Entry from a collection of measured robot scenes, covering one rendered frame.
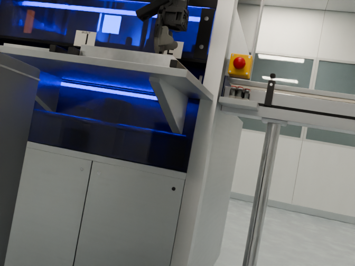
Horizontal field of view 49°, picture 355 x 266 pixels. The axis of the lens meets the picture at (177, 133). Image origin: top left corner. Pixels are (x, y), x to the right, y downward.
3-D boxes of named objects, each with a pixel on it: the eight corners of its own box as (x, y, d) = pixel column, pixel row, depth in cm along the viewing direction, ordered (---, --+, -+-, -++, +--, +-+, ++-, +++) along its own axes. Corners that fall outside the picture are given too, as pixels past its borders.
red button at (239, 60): (233, 69, 133) (235, 58, 133) (244, 71, 131) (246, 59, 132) (231, 67, 129) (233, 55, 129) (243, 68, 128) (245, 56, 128)
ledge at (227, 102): (223, 106, 146) (224, 102, 146) (258, 112, 143) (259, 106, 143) (218, 102, 133) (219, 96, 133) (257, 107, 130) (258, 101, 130)
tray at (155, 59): (127, 81, 138) (129, 71, 138) (197, 91, 131) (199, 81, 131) (78, 57, 105) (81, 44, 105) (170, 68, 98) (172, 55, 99)
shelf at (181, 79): (47, 78, 159) (48, 74, 159) (216, 104, 141) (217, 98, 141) (-48, 45, 113) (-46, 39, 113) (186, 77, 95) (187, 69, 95)
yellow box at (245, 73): (230, 77, 139) (233, 57, 139) (250, 80, 137) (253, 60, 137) (227, 73, 132) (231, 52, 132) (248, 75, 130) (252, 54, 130)
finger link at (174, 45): (174, 59, 123) (178, 30, 122) (156, 57, 124) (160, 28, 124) (176, 61, 126) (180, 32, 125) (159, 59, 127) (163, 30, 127)
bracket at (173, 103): (174, 132, 136) (180, 96, 136) (181, 134, 135) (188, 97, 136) (140, 124, 103) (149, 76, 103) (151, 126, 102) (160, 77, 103)
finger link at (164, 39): (168, 54, 117) (175, 25, 118) (150, 51, 119) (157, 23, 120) (171, 57, 120) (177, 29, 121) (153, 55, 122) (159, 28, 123)
